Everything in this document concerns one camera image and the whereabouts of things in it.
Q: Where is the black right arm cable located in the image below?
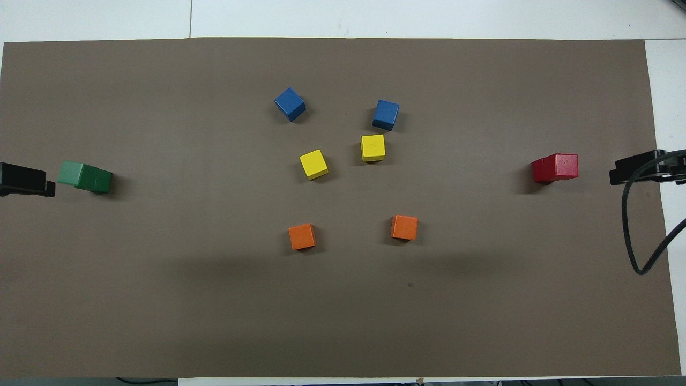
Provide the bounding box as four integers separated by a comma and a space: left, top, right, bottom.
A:
621, 150, 686, 276

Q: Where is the brown table mat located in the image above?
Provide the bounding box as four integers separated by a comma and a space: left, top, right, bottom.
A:
0, 36, 682, 379

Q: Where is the orange wooden block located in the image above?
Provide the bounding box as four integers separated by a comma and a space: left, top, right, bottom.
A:
390, 214, 419, 241
288, 223, 317, 251

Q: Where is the yellow wooden block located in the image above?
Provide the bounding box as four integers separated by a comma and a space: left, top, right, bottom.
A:
299, 149, 330, 181
361, 134, 386, 163

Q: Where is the blue wooden block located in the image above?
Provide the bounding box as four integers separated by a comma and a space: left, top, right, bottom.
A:
372, 99, 400, 132
274, 87, 307, 123

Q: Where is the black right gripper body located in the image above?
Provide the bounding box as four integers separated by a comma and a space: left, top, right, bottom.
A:
662, 150, 686, 185

